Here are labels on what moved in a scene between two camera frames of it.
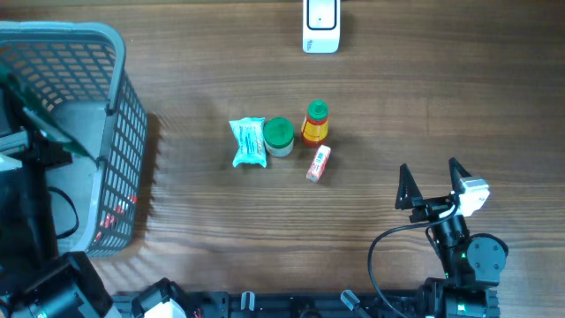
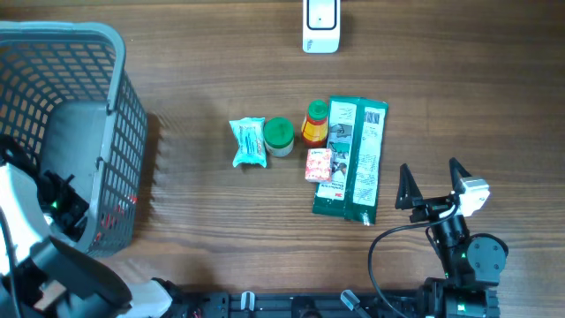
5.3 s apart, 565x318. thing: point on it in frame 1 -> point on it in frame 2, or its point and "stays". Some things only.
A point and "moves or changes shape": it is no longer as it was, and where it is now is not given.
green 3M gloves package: [40, 115] -> [357, 138]
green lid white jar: [279, 134] stays
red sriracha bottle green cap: [314, 128] stays
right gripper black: [428, 207] stays
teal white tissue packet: [251, 140] stays
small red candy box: [319, 163] moves or changes shape
